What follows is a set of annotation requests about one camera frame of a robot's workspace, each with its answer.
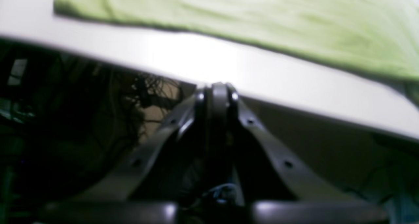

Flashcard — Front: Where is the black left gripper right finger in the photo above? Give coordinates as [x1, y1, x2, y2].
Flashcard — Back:
[209, 82, 355, 203]

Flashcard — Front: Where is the green T-shirt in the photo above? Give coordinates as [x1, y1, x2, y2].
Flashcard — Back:
[53, 0, 419, 104]

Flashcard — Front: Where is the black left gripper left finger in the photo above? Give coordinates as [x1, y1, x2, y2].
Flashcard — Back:
[70, 84, 208, 202]

